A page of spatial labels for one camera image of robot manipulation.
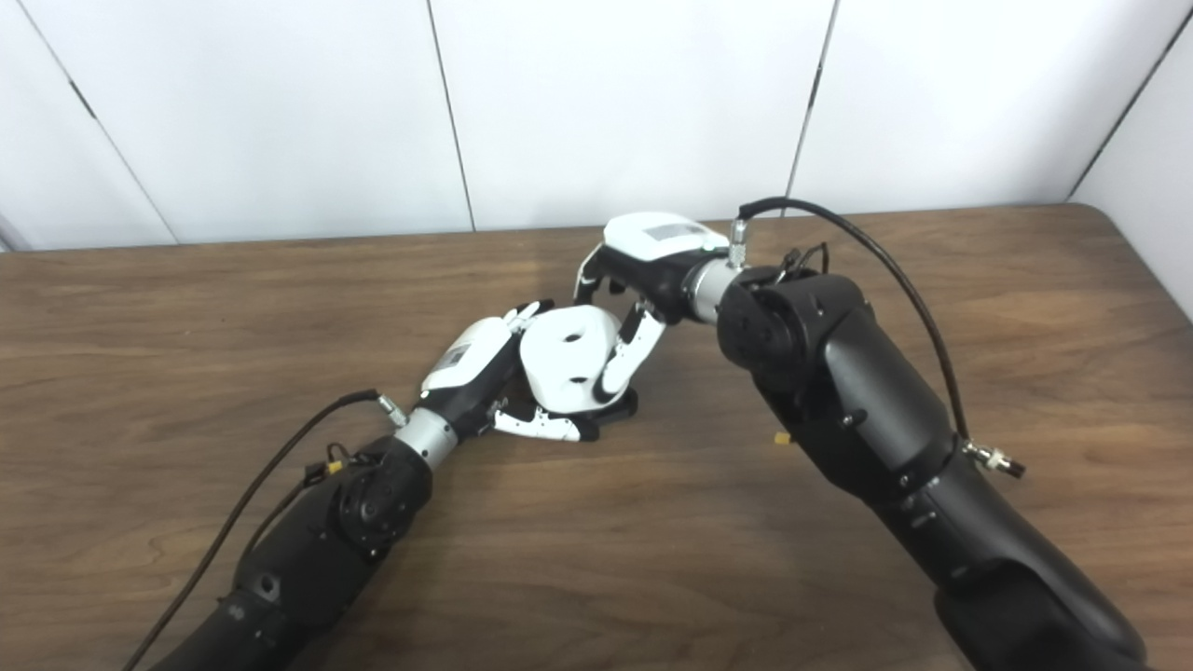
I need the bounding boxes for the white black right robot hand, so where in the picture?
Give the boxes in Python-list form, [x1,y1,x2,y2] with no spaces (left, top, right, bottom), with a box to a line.
[572,212,733,404]

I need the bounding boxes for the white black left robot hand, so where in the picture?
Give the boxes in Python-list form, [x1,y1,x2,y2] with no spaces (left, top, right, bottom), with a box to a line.
[419,300,602,444]

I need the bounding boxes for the round white piece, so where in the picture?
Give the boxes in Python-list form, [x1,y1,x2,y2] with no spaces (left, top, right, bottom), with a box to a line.
[519,307,624,416]

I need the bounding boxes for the black flanged holder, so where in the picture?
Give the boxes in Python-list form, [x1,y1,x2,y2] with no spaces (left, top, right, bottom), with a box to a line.
[522,387,640,439]

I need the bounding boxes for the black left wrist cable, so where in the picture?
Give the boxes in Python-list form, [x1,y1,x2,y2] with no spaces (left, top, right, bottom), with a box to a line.
[121,390,411,671]

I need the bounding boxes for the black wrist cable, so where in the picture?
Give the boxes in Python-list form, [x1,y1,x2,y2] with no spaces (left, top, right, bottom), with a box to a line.
[730,198,1026,480]
[121,390,411,671]

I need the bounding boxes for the thin black wrist wires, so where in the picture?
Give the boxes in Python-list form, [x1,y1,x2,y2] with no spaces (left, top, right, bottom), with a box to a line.
[781,242,830,278]

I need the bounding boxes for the thin wire yellow connector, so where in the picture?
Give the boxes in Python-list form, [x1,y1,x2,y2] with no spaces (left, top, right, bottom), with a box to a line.
[238,444,360,569]

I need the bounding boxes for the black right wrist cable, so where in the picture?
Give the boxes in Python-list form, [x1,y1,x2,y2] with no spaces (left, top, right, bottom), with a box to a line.
[730,198,1026,480]

